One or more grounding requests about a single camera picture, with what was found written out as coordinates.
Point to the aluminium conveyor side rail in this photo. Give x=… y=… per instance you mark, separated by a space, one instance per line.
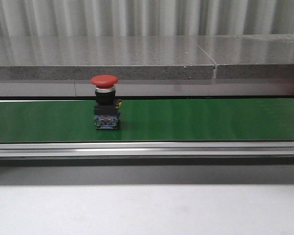
x=146 y=150

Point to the green conveyor belt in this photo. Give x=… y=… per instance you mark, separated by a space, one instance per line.
x=151 y=120

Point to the red mushroom push button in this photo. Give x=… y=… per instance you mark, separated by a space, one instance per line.
x=107 y=107

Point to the white base panel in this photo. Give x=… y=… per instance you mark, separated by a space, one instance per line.
x=212 y=87

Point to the grey stone countertop slab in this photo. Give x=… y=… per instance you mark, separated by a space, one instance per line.
x=82 y=57

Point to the white pleated curtain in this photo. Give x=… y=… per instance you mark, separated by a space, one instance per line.
x=145 y=17

